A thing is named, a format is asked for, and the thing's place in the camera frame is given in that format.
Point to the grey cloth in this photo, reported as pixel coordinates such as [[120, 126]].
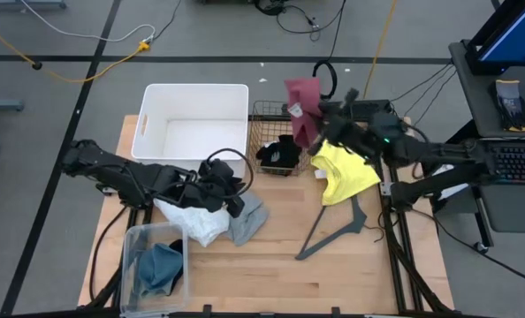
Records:
[[251, 221]]

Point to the black backlit keyboard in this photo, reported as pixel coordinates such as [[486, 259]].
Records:
[[516, 163]]

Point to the grey work gloves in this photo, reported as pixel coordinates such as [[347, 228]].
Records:
[[510, 106]]

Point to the white cloth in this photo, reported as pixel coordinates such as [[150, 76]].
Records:
[[200, 225]]

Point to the maroon cloth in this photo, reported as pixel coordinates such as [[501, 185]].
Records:
[[304, 95]]

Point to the black cloth with logo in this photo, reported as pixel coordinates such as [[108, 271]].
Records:
[[280, 154]]

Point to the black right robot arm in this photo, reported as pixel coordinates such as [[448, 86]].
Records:
[[443, 152]]

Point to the yellow cloth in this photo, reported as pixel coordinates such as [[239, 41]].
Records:
[[346, 176]]

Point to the grey furniture base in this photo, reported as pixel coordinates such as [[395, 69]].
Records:
[[24, 4]]

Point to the grey clothes hanger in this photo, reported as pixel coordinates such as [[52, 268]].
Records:
[[337, 234]]

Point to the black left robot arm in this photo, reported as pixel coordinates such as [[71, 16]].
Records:
[[125, 176]]

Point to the black aluminium table frame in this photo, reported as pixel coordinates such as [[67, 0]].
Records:
[[373, 109]]

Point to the clear plastic container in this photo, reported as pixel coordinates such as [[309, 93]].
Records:
[[132, 238]]

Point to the blue ribbed cloth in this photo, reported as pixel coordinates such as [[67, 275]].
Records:
[[158, 267]]

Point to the computer desk cart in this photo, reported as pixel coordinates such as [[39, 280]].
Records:
[[474, 101]]

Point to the black floor disc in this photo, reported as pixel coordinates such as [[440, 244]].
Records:
[[36, 65]]

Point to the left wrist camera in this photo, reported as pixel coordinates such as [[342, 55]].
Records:
[[216, 172]]

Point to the white perforated plastic bin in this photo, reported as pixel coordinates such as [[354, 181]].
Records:
[[192, 128]]

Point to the black computer monitor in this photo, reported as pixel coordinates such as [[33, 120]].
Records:
[[510, 35]]

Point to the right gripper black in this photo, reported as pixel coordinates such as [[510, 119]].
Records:
[[351, 130]]

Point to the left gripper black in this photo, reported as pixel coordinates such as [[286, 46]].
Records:
[[214, 194]]

